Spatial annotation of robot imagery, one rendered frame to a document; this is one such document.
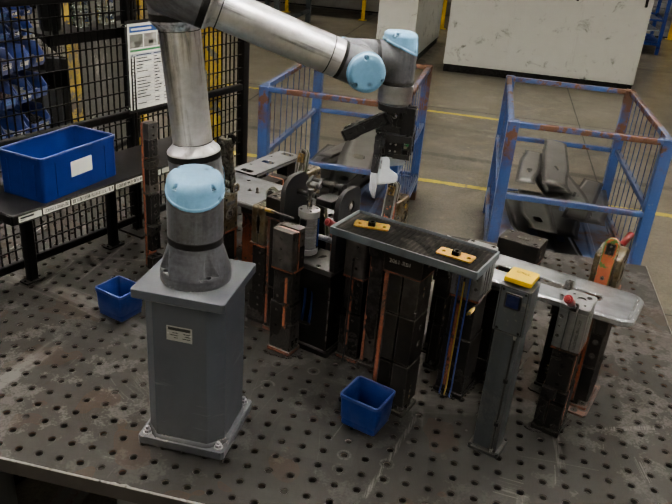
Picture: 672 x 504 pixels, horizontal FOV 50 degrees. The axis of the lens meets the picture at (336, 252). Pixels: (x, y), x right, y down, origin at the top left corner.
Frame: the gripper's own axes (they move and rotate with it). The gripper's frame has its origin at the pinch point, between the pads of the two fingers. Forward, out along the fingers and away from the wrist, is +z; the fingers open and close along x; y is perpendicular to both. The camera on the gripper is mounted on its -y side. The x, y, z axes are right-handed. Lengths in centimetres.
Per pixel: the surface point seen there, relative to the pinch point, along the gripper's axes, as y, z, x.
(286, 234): -23.0, 18.9, 6.7
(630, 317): 64, 26, 8
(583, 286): 54, 26, 20
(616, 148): 103, 69, 324
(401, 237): 7.7, 9.8, -3.9
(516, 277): 34.0, 9.8, -14.7
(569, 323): 48, 24, -4
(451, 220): 7, 126, 299
